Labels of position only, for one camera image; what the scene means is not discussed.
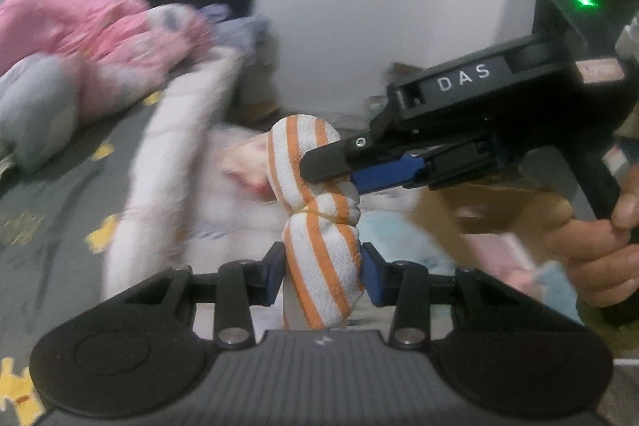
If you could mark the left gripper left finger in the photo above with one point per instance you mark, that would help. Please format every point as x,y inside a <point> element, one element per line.
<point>241,285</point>

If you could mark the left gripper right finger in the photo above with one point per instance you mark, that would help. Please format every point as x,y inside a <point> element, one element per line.
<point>404,286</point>

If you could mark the orange striped towel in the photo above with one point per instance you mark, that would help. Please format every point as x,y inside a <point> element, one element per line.
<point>320,236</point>

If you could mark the person right hand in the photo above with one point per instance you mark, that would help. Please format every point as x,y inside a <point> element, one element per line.
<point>598,257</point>

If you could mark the white plastic bag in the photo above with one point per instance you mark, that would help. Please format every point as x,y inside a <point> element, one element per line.
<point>398,239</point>

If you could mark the large brown cardboard box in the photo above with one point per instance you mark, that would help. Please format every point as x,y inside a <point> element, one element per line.
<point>450,215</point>

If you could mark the white striped rolled blanket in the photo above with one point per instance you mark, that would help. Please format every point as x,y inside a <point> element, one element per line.
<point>161,171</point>

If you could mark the red tissue pack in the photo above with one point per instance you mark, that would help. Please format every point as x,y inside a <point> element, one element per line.
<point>247,163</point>

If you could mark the grey bed sheet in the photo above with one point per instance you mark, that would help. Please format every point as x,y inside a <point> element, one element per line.
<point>49,273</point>

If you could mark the blue grey clothes pile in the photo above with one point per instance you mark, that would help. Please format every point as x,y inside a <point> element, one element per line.
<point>244,33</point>

